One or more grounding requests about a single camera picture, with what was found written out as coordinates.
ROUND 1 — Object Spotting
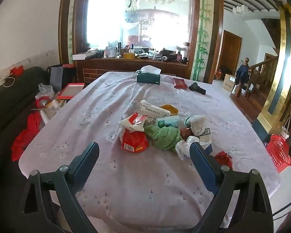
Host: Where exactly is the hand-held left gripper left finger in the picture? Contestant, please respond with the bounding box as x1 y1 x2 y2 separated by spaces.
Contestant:
21 142 100 233

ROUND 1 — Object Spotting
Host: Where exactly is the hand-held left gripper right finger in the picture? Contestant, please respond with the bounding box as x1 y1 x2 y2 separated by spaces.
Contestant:
189 142 274 233

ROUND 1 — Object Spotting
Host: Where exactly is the red wrapper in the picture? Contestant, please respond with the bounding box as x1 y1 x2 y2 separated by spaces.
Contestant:
214 151 233 170

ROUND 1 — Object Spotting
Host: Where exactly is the white tissue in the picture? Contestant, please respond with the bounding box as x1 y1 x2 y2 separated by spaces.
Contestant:
175 136 200 161

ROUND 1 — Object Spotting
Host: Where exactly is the small white barcoded box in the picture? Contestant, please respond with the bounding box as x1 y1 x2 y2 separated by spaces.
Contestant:
199 128 213 154

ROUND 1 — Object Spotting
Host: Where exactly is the white cloth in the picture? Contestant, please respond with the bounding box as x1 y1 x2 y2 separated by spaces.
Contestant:
184 115 207 135

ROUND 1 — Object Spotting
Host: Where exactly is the green cloth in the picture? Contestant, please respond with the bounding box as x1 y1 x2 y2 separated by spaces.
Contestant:
144 125 184 152

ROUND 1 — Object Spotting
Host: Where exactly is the red snack bag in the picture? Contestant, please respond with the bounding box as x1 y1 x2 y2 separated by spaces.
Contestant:
120 128 149 153

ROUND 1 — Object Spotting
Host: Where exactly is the white teal tissue pack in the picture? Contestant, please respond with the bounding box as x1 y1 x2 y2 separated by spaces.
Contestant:
155 116 180 128

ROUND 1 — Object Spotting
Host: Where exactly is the white red plastic bag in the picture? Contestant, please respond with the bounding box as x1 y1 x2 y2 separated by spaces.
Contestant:
118 112 147 132

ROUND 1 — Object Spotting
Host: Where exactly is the white medicine box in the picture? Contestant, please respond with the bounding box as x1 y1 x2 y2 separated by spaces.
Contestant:
139 99 171 117

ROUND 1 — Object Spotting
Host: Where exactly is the red plastic basket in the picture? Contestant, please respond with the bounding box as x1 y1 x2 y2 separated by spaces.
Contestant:
266 134 291 173

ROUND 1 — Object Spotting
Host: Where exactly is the pale pink printed tablecloth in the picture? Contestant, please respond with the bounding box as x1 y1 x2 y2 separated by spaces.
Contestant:
18 71 281 229

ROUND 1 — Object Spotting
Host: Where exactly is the red cloth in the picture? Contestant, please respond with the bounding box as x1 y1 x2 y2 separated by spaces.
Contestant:
11 114 43 162

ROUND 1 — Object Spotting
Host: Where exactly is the red tray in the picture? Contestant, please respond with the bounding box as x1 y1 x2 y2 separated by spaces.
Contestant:
57 83 85 100

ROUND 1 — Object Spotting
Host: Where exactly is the black handheld device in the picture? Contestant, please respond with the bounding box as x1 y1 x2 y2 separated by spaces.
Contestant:
189 83 206 95

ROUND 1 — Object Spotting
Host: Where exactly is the clear plastic bag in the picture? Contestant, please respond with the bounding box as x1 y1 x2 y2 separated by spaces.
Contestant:
36 83 56 100

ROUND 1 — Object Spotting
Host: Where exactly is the dark red flat packet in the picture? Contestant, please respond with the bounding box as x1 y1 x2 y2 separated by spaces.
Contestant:
173 78 188 89

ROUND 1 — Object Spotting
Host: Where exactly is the dark paper bag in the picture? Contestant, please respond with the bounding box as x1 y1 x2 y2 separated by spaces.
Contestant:
50 64 75 93

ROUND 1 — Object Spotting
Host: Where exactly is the wooden cabinet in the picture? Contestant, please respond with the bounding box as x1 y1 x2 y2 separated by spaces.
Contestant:
73 53 192 83

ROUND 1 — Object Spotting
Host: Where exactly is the black sofa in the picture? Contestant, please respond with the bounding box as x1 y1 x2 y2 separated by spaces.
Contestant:
0 66 51 190

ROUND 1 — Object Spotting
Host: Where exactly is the green tissue box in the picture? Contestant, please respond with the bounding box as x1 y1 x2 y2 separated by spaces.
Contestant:
136 65 162 85

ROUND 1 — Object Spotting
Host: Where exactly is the dark blue jacket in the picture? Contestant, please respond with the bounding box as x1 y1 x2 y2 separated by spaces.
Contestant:
235 63 251 85

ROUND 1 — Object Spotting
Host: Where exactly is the white flat box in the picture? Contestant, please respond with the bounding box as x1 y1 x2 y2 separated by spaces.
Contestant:
72 53 97 61

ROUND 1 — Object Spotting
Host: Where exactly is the small red item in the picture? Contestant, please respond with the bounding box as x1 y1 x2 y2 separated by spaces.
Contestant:
10 65 24 76

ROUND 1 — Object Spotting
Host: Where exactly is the gold pillar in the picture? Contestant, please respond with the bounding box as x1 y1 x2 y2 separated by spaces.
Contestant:
257 2 291 136

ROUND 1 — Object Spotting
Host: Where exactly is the wooden door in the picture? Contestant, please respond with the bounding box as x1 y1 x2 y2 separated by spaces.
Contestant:
219 30 243 77

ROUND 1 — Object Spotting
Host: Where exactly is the wooden stair railing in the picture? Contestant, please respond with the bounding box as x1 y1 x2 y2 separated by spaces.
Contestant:
242 53 279 97

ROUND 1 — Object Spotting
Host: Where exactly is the small ceiling lamp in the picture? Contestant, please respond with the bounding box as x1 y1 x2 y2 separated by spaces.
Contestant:
233 0 248 14

